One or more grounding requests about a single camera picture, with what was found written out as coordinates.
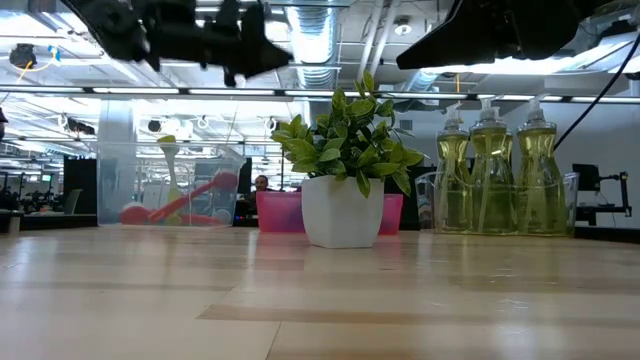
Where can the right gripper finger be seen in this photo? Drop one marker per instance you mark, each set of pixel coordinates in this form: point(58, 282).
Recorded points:
point(465, 35)

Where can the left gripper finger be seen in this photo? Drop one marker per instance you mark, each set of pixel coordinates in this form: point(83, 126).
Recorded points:
point(257, 55)

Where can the red dish brush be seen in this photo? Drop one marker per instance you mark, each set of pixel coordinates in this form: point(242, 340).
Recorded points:
point(134, 215)
point(190, 197)

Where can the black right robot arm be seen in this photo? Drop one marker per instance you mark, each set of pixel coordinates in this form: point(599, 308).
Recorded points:
point(582, 15)

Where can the black monitor on arm stand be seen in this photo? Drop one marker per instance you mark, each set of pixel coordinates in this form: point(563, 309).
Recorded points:
point(586, 177)

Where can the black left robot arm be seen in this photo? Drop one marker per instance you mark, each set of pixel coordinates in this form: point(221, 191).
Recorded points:
point(115, 25)

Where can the person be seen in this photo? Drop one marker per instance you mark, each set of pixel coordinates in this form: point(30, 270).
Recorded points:
point(260, 184)

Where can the pink plastic bin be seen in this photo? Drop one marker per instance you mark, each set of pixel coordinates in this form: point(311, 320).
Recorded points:
point(280, 212)

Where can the clear plastic bin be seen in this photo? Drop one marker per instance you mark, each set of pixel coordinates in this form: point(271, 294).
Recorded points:
point(571, 200)
point(107, 190)

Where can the black ceiling device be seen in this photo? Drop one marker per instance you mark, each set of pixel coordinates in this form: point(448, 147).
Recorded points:
point(22, 56)

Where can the green plant in white pot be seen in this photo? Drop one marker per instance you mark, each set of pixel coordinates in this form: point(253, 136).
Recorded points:
point(342, 215)

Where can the black partition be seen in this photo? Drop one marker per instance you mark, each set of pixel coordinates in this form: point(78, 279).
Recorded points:
point(79, 185)

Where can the gray office chair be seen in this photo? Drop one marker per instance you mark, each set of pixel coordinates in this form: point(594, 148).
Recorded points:
point(72, 201)

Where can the silver ceiling duct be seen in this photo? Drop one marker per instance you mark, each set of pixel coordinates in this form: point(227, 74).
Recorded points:
point(315, 45)

